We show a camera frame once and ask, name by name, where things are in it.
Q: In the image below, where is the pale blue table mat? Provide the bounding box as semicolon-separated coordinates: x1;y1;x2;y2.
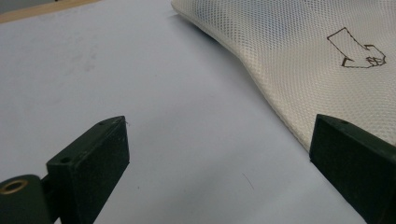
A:
0;0;368;224

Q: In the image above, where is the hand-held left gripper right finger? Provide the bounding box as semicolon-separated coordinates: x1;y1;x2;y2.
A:
309;113;396;224

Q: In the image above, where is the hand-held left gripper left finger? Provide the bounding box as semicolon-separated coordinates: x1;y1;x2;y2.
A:
46;115;131;224

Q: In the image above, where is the white mesh laundry bag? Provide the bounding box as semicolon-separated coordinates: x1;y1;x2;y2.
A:
170;0;396;152

